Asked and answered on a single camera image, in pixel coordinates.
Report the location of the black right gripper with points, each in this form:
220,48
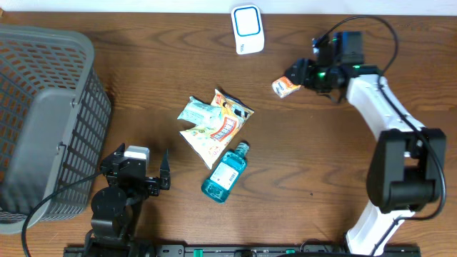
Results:
300,73

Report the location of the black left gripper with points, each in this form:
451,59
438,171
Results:
152,185

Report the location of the small orange carton box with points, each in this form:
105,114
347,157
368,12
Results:
284,87

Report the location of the yellow snack bag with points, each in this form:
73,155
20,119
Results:
209,143

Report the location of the green wet wipes pack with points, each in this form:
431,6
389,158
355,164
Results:
201,114

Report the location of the blue mouthwash bottle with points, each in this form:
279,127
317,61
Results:
219,184

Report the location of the grey plastic shopping basket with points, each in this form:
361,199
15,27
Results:
54,119

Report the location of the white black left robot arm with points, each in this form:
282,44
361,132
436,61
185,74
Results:
116,208

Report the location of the white barcode scanner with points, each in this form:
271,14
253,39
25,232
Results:
247,29

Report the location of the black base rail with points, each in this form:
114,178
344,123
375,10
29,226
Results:
313,249

